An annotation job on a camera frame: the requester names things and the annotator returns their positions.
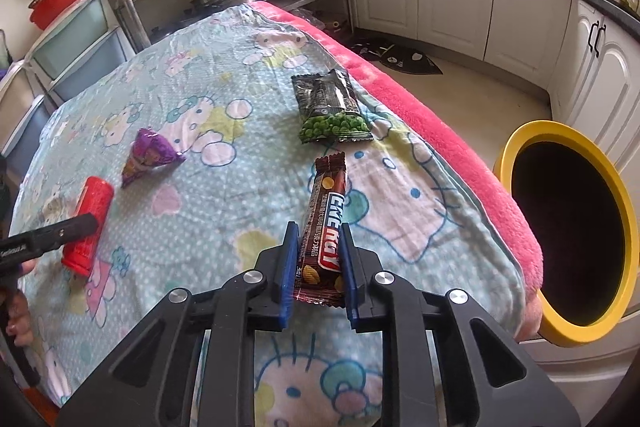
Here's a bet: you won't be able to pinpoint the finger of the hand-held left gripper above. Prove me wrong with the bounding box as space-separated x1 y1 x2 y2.
30 213 99 258

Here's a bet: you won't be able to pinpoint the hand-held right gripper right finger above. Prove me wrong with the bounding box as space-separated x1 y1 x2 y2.
336 234 581 427

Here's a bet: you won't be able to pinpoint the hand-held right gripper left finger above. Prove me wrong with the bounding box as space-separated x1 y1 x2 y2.
55 221 301 427

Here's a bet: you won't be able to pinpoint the red cylindrical tube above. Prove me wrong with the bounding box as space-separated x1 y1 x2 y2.
61 176 115 278

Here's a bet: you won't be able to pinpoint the brown chocolate bar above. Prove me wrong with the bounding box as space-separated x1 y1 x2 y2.
292 152 348 308

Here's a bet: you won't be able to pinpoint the yellow round bin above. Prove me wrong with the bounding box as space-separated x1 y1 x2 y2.
492 119 640 348

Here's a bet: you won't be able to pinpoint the person's left hand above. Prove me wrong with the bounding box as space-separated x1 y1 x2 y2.
7 258 38 349

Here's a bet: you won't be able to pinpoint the purple triangular snack packet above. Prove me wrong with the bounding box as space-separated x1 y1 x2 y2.
120 127 187 188

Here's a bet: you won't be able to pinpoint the green pea snack packet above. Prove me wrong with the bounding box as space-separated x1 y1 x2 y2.
291 68 374 144

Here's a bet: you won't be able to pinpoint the plastic drawer unit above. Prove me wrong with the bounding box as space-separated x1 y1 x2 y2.
0 0 138 158

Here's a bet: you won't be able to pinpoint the printed blue pink blanket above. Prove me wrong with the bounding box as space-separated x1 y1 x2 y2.
10 0 546 427

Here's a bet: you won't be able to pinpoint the dark patterned floor mat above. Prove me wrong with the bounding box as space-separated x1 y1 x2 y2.
350 39 443 78

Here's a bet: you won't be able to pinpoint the clear plastic container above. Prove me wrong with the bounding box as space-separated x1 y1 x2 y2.
290 7 326 25

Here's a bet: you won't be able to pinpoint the white kitchen cabinets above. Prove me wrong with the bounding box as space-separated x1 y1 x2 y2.
345 0 640 142

